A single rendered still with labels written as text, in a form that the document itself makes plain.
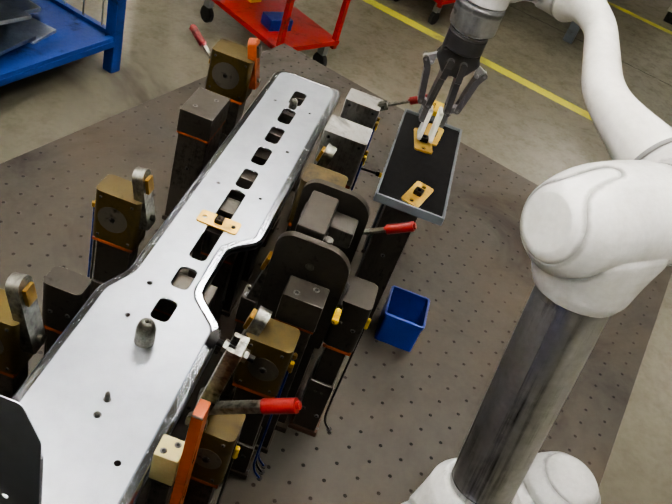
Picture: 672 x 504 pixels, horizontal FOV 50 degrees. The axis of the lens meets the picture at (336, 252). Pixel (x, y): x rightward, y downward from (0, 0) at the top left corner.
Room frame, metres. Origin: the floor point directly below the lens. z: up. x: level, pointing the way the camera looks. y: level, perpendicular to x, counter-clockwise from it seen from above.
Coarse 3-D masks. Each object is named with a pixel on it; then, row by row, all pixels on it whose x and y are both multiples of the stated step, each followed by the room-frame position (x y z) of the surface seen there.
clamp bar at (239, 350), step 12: (216, 336) 0.62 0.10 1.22; (240, 336) 0.64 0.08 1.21; (228, 348) 0.61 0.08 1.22; (240, 348) 0.62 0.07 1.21; (228, 360) 0.61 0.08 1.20; (240, 360) 0.61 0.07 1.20; (252, 360) 0.62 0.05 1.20; (216, 372) 0.61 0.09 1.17; (228, 372) 0.61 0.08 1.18; (216, 384) 0.61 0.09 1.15; (204, 396) 0.61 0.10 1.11; (216, 396) 0.61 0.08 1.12
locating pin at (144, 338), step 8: (144, 320) 0.75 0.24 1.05; (152, 320) 0.76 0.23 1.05; (136, 328) 0.74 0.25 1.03; (144, 328) 0.74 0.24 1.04; (152, 328) 0.74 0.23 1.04; (136, 336) 0.74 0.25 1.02; (144, 336) 0.73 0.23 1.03; (152, 336) 0.74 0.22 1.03; (136, 344) 0.74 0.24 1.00; (144, 344) 0.74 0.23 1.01; (152, 344) 0.75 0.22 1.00
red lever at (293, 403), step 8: (232, 400) 0.63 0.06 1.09; (240, 400) 0.63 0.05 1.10; (248, 400) 0.63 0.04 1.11; (256, 400) 0.63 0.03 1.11; (264, 400) 0.62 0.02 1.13; (272, 400) 0.62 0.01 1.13; (280, 400) 0.62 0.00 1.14; (288, 400) 0.62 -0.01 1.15; (296, 400) 0.63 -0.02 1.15; (216, 408) 0.62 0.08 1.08; (224, 408) 0.62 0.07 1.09; (232, 408) 0.62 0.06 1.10; (240, 408) 0.62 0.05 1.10; (248, 408) 0.62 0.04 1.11; (256, 408) 0.62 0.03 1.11; (264, 408) 0.61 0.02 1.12; (272, 408) 0.61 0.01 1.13; (280, 408) 0.61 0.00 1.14; (288, 408) 0.61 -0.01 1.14; (296, 408) 0.62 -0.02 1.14
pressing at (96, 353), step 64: (256, 128) 1.46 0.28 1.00; (320, 128) 1.56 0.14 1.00; (192, 192) 1.15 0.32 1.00; (256, 192) 1.23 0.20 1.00; (128, 320) 0.78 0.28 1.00; (192, 320) 0.83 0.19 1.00; (64, 384) 0.62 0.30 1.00; (128, 384) 0.66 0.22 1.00; (192, 384) 0.70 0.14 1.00; (64, 448) 0.53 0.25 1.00; (128, 448) 0.56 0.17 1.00
